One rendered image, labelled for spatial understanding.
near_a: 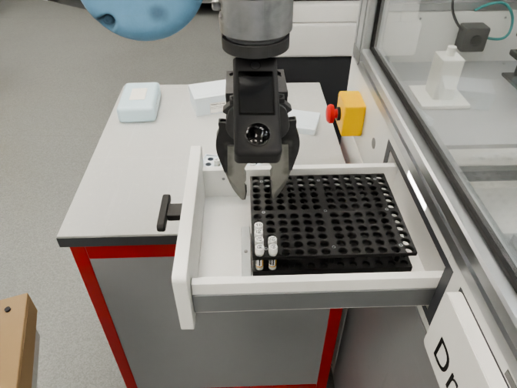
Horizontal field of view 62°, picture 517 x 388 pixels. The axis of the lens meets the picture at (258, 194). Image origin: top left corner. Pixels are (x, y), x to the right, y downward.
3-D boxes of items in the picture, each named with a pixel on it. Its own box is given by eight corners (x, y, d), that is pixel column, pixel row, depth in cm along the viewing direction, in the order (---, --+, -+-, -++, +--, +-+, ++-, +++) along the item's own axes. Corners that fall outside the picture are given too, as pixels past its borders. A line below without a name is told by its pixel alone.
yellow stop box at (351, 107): (337, 137, 91) (341, 106, 87) (331, 119, 97) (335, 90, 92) (361, 136, 92) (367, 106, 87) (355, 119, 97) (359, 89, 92)
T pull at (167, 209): (157, 233, 61) (155, 226, 61) (164, 199, 67) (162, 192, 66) (182, 232, 62) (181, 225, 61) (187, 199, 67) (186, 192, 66)
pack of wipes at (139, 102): (156, 122, 111) (153, 106, 108) (118, 124, 111) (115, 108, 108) (161, 95, 123) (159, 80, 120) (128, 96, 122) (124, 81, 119)
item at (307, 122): (264, 128, 109) (264, 122, 108) (271, 112, 116) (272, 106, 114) (314, 135, 107) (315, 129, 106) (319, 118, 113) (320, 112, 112)
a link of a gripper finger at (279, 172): (291, 173, 61) (283, 116, 55) (295, 200, 57) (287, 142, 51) (269, 176, 61) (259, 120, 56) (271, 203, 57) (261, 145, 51)
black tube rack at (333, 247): (252, 287, 62) (252, 256, 58) (250, 205, 75) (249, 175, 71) (407, 282, 63) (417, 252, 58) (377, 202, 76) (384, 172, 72)
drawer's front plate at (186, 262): (181, 332, 58) (171, 279, 51) (197, 193, 81) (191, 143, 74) (194, 331, 58) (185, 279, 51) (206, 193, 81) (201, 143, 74)
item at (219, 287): (195, 314, 59) (190, 286, 55) (205, 192, 78) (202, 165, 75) (485, 306, 60) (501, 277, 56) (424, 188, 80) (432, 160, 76)
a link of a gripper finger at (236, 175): (245, 177, 61) (252, 120, 56) (245, 205, 57) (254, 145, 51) (222, 175, 61) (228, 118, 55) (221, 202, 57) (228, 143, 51)
